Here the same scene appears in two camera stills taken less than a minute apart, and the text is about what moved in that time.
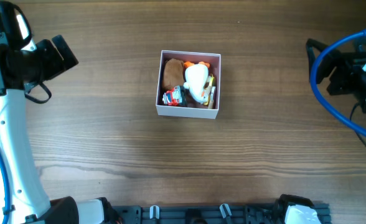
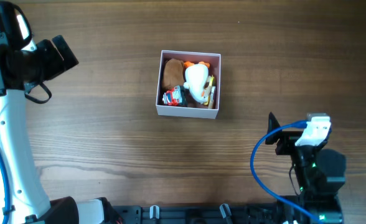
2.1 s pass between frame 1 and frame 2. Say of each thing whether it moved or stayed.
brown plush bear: stayed
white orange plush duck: stayed
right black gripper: moved
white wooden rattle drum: stayed
